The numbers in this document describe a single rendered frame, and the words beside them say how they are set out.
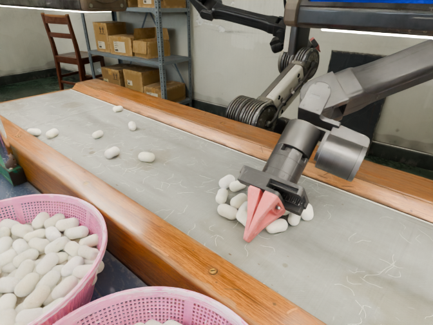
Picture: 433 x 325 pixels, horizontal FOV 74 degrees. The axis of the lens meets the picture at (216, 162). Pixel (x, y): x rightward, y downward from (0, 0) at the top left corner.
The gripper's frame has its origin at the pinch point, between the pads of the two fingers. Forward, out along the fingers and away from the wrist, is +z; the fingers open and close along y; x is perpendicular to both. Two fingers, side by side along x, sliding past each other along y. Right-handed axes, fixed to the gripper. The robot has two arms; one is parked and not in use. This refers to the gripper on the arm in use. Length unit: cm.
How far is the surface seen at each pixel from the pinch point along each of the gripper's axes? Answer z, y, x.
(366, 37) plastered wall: -171, -39, 123
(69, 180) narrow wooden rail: 7.0, -32.9, -7.3
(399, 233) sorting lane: -12.5, 17.5, 12.3
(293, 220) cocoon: -5.8, 3.6, 4.9
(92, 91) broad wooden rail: -22, -87, 16
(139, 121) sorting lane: -16, -52, 14
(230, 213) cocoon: -1.9, -5.0, 1.4
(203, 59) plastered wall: -145, -181, 139
